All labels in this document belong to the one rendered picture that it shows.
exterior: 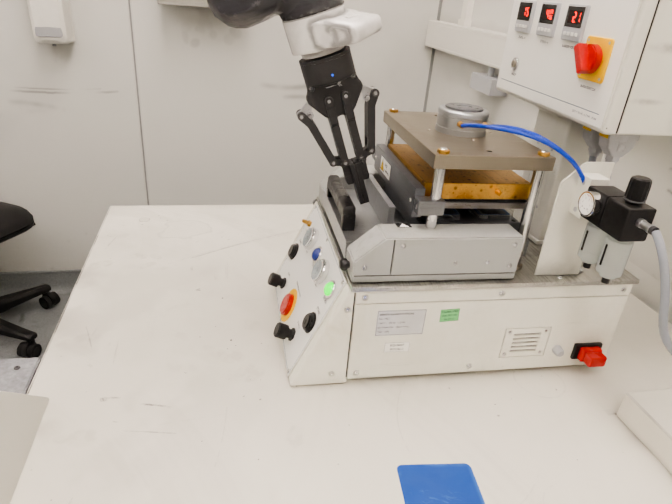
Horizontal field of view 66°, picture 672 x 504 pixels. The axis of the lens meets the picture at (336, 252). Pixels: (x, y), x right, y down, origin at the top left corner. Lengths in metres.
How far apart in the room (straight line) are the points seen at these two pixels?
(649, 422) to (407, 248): 0.42
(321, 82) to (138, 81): 1.54
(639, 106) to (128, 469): 0.80
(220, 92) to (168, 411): 1.63
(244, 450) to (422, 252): 0.36
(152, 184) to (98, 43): 0.57
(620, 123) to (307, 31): 0.43
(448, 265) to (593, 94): 0.30
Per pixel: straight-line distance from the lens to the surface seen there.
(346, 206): 0.78
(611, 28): 0.81
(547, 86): 0.91
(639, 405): 0.90
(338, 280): 0.77
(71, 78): 2.29
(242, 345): 0.90
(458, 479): 0.74
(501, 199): 0.83
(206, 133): 2.27
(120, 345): 0.94
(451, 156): 0.73
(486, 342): 0.86
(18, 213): 2.20
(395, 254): 0.73
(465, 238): 0.75
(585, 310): 0.92
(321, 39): 0.74
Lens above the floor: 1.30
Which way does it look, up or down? 27 degrees down
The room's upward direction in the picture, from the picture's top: 5 degrees clockwise
